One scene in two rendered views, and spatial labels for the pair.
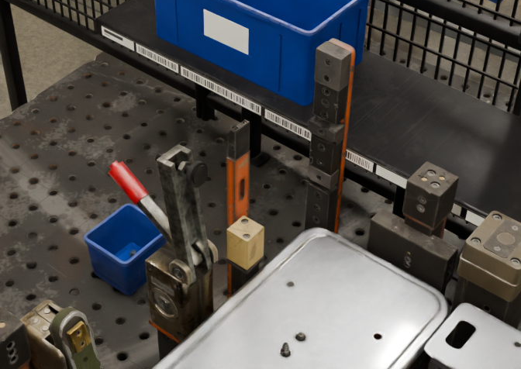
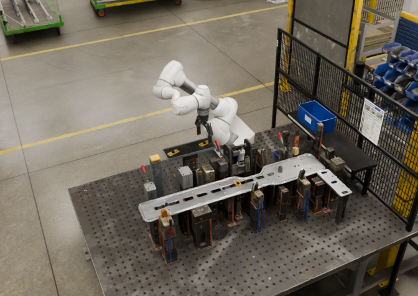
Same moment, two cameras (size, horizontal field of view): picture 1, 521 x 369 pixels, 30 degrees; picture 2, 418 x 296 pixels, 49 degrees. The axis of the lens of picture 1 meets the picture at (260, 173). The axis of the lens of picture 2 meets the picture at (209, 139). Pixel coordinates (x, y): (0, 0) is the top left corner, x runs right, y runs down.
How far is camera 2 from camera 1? 2.40 m
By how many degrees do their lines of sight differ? 25
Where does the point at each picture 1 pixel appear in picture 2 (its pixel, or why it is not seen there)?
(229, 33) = (308, 119)
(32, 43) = (284, 120)
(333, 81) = (318, 129)
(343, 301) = (308, 163)
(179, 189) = (285, 137)
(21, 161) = (267, 138)
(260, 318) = (293, 161)
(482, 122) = (349, 145)
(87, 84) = (287, 127)
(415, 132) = (335, 143)
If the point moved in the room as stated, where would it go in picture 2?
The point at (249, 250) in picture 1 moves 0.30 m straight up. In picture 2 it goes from (295, 151) to (298, 117)
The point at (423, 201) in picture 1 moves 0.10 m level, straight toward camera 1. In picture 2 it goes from (327, 152) to (320, 158)
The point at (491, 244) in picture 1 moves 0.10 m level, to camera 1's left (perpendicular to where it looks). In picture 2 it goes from (334, 160) to (321, 157)
